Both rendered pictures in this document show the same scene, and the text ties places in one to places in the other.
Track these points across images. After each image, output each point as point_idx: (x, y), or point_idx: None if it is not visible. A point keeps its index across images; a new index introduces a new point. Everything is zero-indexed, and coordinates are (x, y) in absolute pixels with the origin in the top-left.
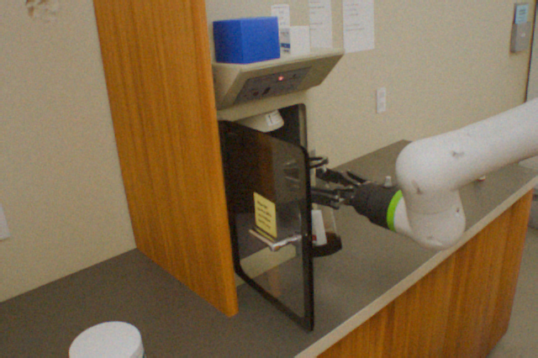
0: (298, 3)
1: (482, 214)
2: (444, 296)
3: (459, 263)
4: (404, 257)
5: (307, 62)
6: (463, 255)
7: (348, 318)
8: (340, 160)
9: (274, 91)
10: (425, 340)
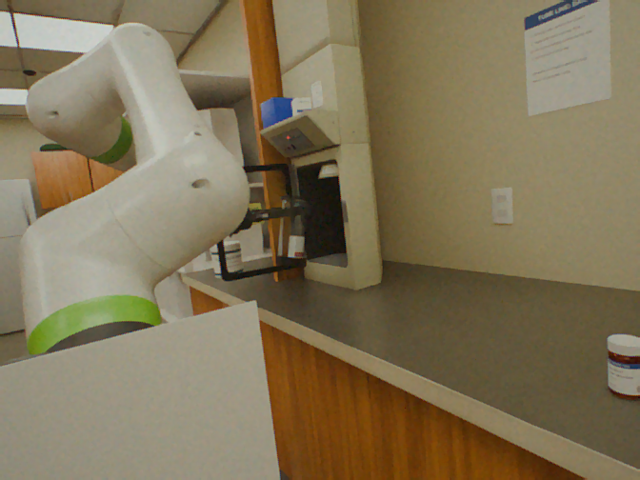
0: (327, 77)
1: (406, 366)
2: (359, 433)
3: (380, 413)
4: (311, 315)
5: (289, 125)
6: (388, 409)
7: (246, 301)
8: (630, 285)
9: (299, 147)
10: (342, 465)
